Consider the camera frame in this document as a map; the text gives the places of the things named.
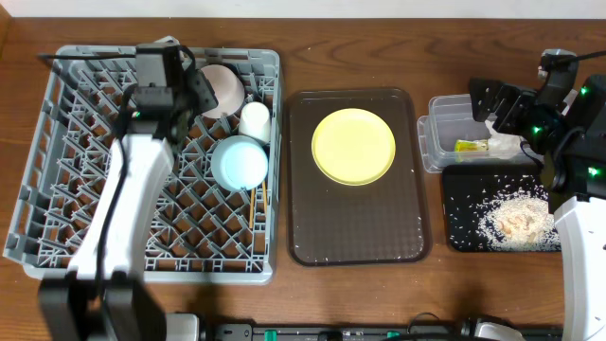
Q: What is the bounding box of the yellow plate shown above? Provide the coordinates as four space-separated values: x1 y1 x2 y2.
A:
311 108 396 187

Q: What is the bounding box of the wooden chopstick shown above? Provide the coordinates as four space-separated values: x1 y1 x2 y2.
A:
261 180 268 215
248 188 257 231

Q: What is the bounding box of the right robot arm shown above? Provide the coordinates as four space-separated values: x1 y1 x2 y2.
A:
469 49 605 340

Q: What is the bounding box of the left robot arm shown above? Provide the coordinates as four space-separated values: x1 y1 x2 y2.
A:
38 42 218 340

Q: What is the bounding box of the light blue bowl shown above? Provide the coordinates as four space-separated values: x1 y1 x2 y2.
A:
210 135 269 191

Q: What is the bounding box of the yellow green snack wrapper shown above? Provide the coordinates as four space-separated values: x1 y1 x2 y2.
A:
454 139 489 153

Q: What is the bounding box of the white cup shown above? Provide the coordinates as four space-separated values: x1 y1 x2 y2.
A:
239 101 271 145

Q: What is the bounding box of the grey plastic dishwasher rack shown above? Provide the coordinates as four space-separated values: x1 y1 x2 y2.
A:
4 45 283 285

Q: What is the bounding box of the dark brown serving tray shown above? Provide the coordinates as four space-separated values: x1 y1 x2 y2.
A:
286 88 432 266

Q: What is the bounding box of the pink bowl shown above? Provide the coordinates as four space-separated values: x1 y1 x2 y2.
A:
201 64 245 118

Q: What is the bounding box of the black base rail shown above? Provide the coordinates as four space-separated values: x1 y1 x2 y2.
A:
165 310 564 341

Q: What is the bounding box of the black waste tray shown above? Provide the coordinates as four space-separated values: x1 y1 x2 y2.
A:
440 163 564 254

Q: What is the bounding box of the clear plastic bin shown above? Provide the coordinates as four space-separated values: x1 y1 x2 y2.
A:
417 94 533 173

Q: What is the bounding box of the leftover rice with nuts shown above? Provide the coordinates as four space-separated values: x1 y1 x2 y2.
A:
447 173 562 253

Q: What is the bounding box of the white paper napkin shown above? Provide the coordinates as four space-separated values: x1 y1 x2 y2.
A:
485 120 522 159

